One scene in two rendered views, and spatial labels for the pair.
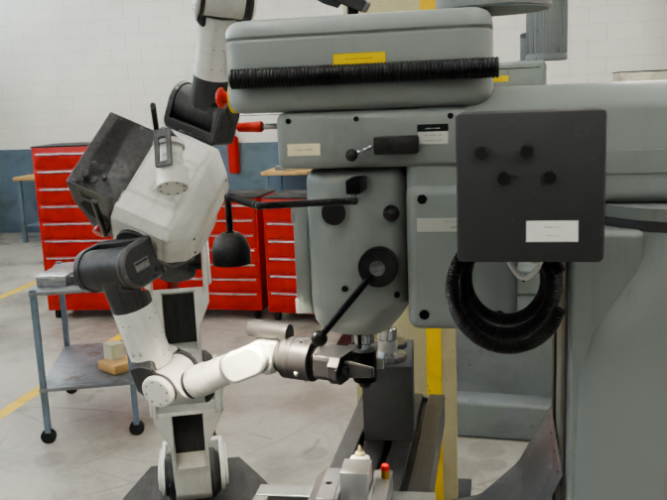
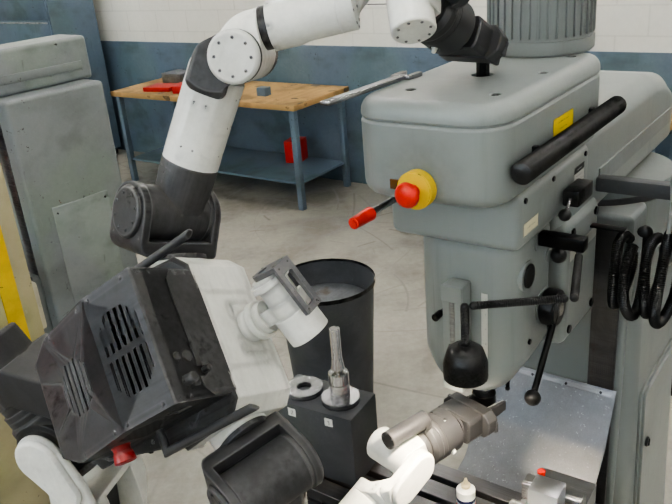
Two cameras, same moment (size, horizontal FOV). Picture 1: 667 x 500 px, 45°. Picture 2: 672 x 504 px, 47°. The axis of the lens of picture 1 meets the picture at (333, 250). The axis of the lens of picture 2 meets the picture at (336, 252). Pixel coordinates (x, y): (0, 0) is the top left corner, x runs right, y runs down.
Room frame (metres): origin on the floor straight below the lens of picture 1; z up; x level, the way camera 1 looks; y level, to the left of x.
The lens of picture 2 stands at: (1.21, 1.23, 2.14)
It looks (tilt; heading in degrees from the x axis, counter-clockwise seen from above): 23 degrees down; 296
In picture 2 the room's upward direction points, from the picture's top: 5 degrees counter-clockwise
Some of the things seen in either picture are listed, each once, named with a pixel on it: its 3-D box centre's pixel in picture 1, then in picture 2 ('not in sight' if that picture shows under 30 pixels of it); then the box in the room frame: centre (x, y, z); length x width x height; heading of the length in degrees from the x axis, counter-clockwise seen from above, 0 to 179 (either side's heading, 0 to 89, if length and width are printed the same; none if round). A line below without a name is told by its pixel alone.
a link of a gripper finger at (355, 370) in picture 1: (357, 371); (496, 411); (1.50, -0.04, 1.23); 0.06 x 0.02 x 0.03; 63
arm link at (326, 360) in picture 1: (324, 362); (453, 425); (1.57, 0.03, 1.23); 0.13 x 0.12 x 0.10; 153
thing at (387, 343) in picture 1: (387, 342); (339, 385); (1.88, -0.12, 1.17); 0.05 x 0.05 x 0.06
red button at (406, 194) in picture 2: (224, 97); (408, 194); (1.58, 0.20, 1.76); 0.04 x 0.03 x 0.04; 168
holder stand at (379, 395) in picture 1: (389, 385); (325, 426); (1.93, -0.13, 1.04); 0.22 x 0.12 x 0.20; 173
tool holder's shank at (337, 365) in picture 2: not in sight; (336, 350); (1.88, -0.12, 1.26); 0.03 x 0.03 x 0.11
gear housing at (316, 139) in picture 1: (379, 135); (493, 185); (1.52, -0.09, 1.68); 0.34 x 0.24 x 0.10; 78
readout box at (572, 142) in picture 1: (528, 185); not in sight; (1.14, -0.28, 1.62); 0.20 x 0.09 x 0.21; 78
